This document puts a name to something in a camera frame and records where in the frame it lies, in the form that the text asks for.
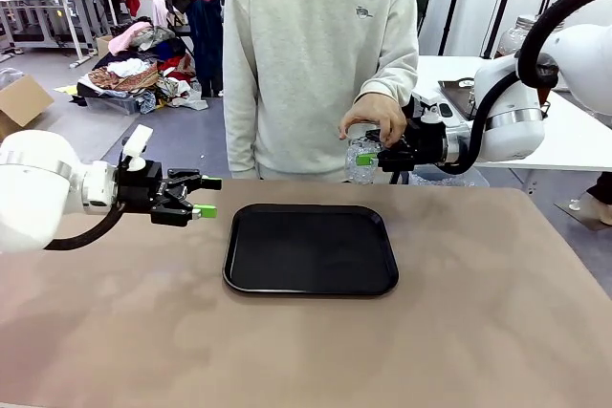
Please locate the glass tea dispenser jar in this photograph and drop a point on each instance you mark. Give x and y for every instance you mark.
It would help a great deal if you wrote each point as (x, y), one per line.
(511, 40)

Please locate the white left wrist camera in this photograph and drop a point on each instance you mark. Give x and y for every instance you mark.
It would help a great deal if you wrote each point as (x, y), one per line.
(136, 145)

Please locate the grey background workbench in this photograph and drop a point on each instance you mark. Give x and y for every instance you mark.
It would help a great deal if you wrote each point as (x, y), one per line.
(43, 6)

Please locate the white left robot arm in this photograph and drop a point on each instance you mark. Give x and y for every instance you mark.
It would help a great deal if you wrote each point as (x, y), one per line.
(38, 188)

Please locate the black plastic serving tray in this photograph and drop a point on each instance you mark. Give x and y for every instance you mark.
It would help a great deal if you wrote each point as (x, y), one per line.
(306, 250)

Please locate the pile of mixed clothes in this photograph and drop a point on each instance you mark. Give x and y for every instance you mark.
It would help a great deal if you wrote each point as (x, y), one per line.
(143, 64)

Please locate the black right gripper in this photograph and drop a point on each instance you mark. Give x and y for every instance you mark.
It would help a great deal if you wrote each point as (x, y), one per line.
(423, 150)

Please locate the person in pink top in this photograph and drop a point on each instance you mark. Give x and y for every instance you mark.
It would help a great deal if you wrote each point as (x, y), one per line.
(208, 21)

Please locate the person's left forearm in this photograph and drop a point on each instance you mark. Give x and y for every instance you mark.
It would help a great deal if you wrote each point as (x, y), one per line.
(394, 73)

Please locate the person's left hand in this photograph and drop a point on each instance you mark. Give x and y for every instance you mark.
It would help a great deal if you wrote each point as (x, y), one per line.
(380, 114)

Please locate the person's right forearm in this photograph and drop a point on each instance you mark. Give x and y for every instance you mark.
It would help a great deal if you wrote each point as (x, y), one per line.
(241, 131)

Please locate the short clear iced cup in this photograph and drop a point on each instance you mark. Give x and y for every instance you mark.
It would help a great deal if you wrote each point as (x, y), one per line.
(358, 171)

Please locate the person in cream sweatshirt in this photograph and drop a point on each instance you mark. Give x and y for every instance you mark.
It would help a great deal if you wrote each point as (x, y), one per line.
(311, 69)

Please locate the beige shoe of bystander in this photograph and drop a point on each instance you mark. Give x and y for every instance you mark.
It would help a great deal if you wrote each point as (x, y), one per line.
(595, 209)

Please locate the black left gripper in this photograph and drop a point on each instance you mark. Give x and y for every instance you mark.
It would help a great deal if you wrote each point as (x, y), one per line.
(138, 188)

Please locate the clear plastic ice bin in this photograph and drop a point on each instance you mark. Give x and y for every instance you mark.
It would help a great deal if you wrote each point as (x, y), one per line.
(454, 181)

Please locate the brown cardboard box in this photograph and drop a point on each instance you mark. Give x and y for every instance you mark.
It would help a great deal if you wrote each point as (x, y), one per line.
(21, 104)

